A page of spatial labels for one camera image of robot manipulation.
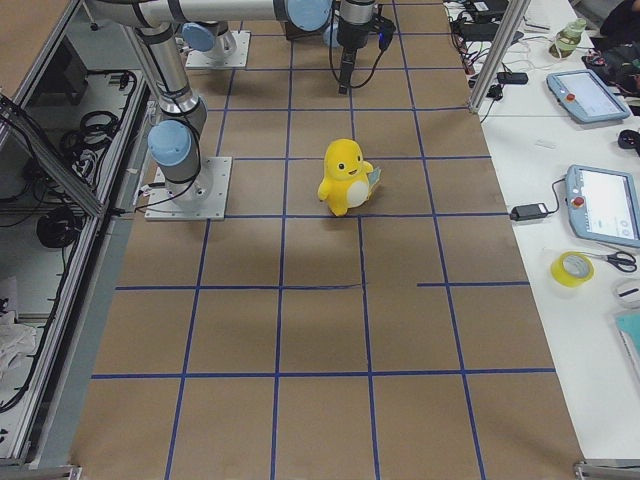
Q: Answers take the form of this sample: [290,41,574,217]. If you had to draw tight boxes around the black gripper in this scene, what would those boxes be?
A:
[337,0,375,95]

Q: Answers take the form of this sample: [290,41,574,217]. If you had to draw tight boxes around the yellow plush dinosaur toy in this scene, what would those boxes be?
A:
[317,139,381,217]

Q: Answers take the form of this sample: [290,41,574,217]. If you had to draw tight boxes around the far teach pendant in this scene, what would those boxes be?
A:
[546,69,631,124]

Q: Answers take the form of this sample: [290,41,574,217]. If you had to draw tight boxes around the teach pendant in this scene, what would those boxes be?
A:
[565,165,639,248]
[546,69,631,124]

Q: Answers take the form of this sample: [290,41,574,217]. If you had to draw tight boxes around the black power brick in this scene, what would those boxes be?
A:
[509,203,550,222]

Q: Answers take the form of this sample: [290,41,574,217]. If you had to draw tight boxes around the near teach pendant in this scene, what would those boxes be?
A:
[565,165,639,248]

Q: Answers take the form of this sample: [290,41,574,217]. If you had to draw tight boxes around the yellow tape roll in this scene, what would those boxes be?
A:
[550,251,594,288]

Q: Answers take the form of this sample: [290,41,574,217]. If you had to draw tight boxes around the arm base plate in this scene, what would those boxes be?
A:
[144,157,232,221]
[183,29,251,70]

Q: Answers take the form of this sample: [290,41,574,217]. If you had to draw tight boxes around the aluminium frame post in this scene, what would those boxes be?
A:
[468,0,530,113]

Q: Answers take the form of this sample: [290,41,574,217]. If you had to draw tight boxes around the aluminium frame side rail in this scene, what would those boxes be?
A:
[0,0,151,469]

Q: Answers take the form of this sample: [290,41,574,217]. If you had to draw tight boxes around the black cable bundle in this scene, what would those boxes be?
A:
[34,69,139,251]

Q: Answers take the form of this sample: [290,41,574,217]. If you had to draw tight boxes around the black handled scissors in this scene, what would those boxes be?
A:
[579,250,638,273]

